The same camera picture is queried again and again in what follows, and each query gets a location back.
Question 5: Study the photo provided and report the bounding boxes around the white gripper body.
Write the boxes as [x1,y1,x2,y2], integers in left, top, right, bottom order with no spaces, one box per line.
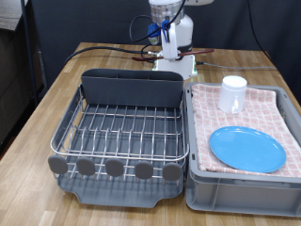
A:
[160,21,179,61]

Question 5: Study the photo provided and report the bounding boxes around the blue plate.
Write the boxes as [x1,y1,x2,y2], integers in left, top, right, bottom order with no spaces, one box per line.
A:
[209,125,287,173]

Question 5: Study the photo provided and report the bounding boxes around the dark grey cutlery holder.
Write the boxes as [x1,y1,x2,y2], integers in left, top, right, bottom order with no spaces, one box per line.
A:
[80,68,185,109]

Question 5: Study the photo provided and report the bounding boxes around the white mug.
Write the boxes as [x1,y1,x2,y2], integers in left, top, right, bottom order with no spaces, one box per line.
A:
[217,74,248,115]

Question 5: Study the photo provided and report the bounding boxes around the pink checked cloth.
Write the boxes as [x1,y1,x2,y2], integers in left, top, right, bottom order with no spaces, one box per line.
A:
[190,83,301,178]

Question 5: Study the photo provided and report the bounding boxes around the dark metal pole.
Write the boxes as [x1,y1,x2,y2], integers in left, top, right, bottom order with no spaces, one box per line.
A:
[20,0,40,106]

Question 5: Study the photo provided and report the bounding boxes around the grey plastic drain tray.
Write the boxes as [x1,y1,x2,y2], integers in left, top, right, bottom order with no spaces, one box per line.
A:
[50,88,189,209]

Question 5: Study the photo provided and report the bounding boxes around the grey plastic crate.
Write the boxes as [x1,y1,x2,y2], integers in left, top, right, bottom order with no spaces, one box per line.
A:
[184,81,301,218]

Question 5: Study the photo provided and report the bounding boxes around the blue cable clip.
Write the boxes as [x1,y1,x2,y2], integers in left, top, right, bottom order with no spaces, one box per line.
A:
[161,20,172,43]

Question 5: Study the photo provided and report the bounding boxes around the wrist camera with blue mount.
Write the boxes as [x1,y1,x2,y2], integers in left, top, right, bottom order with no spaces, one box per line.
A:
[147,22,162,46]

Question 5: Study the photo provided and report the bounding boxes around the black camera cable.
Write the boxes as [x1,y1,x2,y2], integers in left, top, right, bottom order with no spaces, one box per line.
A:
[129,0,186,43]

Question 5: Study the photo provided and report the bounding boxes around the thick black cable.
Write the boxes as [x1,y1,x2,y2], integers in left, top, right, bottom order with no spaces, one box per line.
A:
[64,42,164,65]

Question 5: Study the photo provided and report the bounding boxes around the thin black hanging cable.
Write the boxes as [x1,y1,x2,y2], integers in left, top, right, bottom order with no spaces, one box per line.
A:
[247,0,279,70]

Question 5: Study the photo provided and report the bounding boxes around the metal wire dish rack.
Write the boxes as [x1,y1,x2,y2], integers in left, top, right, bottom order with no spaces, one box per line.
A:
[47,84,191,185]

